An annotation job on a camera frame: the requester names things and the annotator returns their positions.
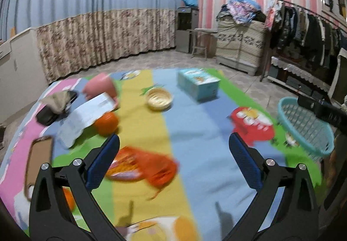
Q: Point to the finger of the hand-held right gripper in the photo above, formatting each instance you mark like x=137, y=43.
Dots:
x=322, y=112

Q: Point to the grey water dispenser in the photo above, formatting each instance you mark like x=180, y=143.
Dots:
x=187, y=32

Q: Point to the pile of clothes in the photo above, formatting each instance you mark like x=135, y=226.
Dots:
x=241, y=7

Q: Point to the blue and floral curtain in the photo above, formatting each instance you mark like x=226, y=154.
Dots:
x=95, y=26

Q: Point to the brown phone case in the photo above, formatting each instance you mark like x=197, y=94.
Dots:
x=39, y=159

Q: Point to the white cabinet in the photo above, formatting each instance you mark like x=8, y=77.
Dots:
x=21, y=73

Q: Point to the pink cup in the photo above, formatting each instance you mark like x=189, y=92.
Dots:
x=99, y=86

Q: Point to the cabinet under patterned cloth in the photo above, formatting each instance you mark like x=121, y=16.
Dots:
x=240, y=43

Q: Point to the orange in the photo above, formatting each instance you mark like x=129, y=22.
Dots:
x=107, y=124
x=69, y=199

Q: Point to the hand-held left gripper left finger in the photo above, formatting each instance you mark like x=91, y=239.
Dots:
x=103, y=159

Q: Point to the blue cover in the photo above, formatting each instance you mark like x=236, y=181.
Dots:
x=189, y=0

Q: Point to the pink hanging bag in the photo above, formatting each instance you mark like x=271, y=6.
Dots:
x=271, y=17

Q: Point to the black case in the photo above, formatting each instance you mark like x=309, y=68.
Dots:
x=46, y=119

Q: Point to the khaki cloth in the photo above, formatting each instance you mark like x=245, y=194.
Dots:
x=55, y=101

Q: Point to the clothes rack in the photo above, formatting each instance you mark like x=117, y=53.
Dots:
x=265, y=62

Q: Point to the row of hanging clothes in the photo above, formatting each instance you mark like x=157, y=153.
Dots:
x=306, y=32

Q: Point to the orange plastic bag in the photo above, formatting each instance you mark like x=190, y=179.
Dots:
x=157, y=167

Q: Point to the white lace cloth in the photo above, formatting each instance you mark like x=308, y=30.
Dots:
x=295, y=67

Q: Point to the white paper packet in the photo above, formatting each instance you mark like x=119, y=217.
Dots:
x=81, y=119

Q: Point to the blue and white box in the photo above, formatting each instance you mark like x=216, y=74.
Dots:
x=200, y=86

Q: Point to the teal plastic basket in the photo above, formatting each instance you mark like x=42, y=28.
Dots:
x=301, y=124

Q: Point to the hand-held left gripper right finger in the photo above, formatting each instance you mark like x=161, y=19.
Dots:
x=245, y=159

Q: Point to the yellow bowl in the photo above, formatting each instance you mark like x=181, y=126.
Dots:
x=159, y=98

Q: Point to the small side table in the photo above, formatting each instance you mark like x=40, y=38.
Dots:
x=202, y=31

